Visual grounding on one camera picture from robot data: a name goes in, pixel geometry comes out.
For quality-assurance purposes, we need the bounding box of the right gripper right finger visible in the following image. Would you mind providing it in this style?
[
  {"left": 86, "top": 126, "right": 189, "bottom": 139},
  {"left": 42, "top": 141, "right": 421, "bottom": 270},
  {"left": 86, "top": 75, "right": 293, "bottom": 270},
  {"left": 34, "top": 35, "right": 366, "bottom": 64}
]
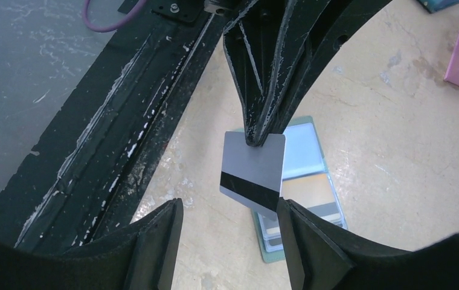
[{"left": 277, "top": 199, "right": 459, "bottom": 289}]

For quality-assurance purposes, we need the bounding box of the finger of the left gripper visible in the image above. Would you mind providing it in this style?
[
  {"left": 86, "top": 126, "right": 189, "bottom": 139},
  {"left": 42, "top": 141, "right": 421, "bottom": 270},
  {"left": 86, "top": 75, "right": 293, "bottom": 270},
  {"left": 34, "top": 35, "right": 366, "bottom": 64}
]
[
  {"left": 273, "top": 0, "right": 390, "bottom": 133},
  {"left": 223, "top": 1, "right": 329, "bottom": 147}
]

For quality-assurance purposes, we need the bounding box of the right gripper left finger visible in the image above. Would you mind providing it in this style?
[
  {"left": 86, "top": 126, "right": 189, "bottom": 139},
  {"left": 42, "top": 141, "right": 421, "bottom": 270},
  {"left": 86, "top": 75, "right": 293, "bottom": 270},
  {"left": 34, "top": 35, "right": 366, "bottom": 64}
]
[{"left": 0, "top": 198, "right": 184, "bottom": 289}]

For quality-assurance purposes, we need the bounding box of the green card holder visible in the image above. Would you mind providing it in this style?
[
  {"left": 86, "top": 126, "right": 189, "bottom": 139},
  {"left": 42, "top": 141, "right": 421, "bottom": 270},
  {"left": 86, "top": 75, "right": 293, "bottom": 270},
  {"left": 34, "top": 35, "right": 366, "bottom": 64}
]
[{"left": 251, "top": 116, "right": 347, "bottom": 263}]

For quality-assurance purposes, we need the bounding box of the dark blue card holder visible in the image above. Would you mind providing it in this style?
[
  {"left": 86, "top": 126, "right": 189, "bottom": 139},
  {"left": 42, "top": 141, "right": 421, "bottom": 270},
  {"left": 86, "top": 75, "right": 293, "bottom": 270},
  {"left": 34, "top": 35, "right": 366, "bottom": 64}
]
[{"left": 417, "top": 0, "right": 459, "bottom": 13}]

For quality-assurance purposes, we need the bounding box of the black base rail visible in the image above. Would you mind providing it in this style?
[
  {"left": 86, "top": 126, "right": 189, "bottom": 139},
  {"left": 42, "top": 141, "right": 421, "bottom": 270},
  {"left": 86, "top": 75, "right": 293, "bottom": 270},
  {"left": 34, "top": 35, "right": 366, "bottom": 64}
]
[{"left": 0, "top": 1, "right": 227, "bottom": 254}]

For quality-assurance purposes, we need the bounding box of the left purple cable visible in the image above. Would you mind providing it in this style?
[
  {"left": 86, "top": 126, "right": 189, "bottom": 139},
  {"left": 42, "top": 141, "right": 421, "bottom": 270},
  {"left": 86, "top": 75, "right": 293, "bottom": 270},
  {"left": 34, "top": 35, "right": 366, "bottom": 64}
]
[{"left": 82, "top": 0, "right": 148, "bottom": 34}]

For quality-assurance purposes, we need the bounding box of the grey card with magnetic stripe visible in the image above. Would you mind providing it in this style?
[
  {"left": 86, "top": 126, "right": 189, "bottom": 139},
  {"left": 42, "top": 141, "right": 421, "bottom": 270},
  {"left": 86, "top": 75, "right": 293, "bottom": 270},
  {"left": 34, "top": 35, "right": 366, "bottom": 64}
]
[{"left": 219, "top": 131, "right": 286, "bottom": 220}]

